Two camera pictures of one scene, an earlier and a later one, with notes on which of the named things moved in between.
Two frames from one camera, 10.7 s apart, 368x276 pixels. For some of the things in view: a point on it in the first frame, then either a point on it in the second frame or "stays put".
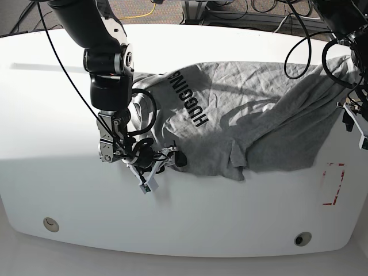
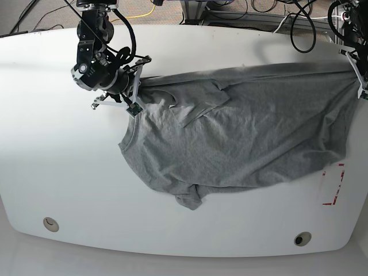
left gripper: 144,160 → 125,92
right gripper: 352,105 → 362,92
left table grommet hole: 50,224 stays put
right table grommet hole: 302,238 stays put
